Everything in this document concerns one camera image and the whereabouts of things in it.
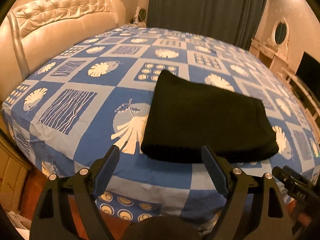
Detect black pants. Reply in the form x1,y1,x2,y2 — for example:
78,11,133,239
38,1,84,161
140,70,279,164

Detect cream tufted leather headboard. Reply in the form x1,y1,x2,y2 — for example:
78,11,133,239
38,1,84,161
1,0,126,101

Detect dark green curtain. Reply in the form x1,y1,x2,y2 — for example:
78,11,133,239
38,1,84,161
147,0,266,50

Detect cream bedside cabinet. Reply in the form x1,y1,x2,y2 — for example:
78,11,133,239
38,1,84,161
0,129,33,213

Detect black television screen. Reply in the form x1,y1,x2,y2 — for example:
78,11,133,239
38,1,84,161
296,52,320,95

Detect small desk fan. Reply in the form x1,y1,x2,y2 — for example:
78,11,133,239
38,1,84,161
133,7,147,28

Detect blue patterned bed sheet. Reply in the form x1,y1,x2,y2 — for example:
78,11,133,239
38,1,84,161
2,26,319,232

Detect white vanity dresser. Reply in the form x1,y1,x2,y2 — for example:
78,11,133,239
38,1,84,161
249,39,319,121

